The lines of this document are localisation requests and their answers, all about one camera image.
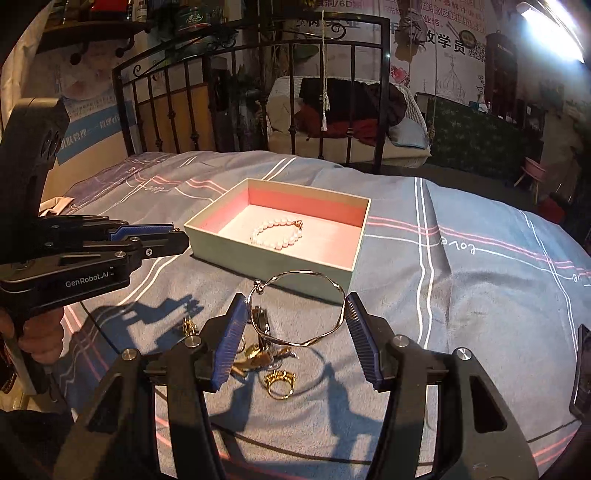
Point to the dark green patterned sofa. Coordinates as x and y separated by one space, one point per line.
478 143

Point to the gold flower brooch cluster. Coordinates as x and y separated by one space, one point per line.
188 328

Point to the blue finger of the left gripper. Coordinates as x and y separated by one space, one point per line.
162 244
143 231

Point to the person's left hand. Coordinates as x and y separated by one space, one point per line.
43 336

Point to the red cloth on chair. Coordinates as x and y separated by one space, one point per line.
308 121

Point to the pink stool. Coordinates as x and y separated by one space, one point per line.
536 173

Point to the thin silver bangle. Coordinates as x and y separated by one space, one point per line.
290 320

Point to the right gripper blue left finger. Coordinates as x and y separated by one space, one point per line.
220 338

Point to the black iron bed frame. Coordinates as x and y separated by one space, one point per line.
153 90

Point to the white wicker hanging chair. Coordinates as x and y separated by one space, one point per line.
407 142

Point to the grey striped bed cover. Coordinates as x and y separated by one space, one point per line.
447 268

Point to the open pink-lined cardboard box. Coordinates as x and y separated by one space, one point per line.
260 228

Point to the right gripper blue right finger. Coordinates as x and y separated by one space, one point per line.
372 337

